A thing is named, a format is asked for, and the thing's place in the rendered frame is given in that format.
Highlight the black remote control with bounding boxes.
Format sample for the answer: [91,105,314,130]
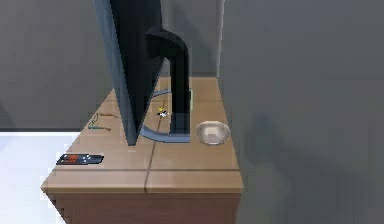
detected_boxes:
[55,153,105,166]

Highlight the beige round bowl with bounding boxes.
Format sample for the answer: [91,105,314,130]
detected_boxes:
[195,120,232,146]

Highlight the light wooden cabinet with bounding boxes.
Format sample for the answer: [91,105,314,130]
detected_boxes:
[40,77,244,224]

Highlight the black television set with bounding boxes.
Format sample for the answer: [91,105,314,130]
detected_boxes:
[92,0,194,147]

